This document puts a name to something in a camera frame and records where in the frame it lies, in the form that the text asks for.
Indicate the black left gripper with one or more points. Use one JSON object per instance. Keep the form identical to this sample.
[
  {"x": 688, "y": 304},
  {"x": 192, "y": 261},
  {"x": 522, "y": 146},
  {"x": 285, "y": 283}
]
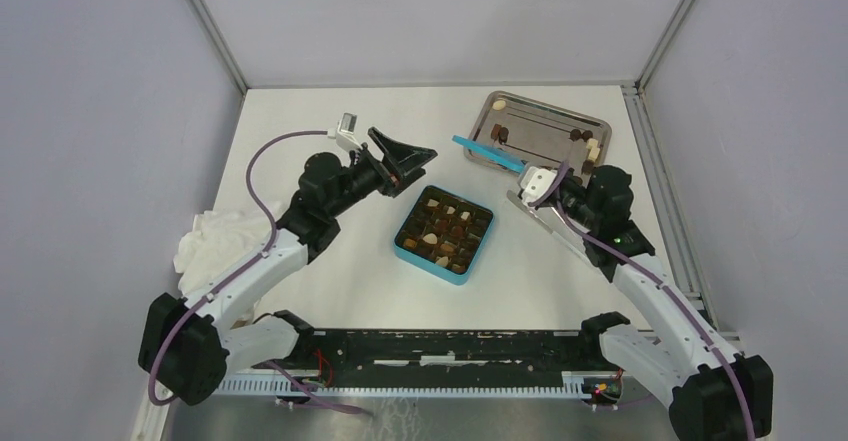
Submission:
[{"x": 399, "y": 155}]

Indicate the teal chocolate box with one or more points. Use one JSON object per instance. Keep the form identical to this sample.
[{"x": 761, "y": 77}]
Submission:
[{"x": 444, "y": 235}]

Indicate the teal box lid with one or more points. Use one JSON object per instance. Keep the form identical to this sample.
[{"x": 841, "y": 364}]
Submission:
[{"x": 495, "y": 155}]

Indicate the steel serving tongs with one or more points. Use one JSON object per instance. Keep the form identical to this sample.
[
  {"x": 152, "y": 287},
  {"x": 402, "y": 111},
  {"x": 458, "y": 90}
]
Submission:
[{"x": 555, "y": 225}]

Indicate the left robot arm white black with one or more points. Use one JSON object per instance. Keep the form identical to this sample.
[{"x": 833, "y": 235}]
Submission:
[{"x": 191, "y": 343}]

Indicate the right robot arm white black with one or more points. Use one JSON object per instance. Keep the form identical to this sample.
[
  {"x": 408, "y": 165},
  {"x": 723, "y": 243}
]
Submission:
[{"x": 711, "y": 389}]

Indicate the steel tray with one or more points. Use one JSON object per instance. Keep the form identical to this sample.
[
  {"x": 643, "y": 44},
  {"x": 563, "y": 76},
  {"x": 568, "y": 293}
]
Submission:
[{"x": 543, "y": 134}]

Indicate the white cloth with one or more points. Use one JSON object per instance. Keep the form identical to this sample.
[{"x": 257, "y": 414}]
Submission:
[{"x": 218, "y": 239}]

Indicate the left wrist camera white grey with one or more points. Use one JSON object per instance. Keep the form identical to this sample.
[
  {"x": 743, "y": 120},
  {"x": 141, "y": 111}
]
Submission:
[{"x": 344, "y": 134}]

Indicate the wrist camera white grey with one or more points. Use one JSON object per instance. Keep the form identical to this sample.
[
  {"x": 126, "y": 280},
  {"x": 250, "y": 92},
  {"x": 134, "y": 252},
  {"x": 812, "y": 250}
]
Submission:
[
  {"x": 537, "y": 185},
  {"x": 344, "y": 134}
]

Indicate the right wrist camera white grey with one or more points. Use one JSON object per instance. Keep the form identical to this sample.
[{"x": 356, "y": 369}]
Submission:
[{"x": 537, "y": 185}]

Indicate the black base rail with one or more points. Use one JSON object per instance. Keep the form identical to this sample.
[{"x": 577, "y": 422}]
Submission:
[{"x": 353, "y": 358}]

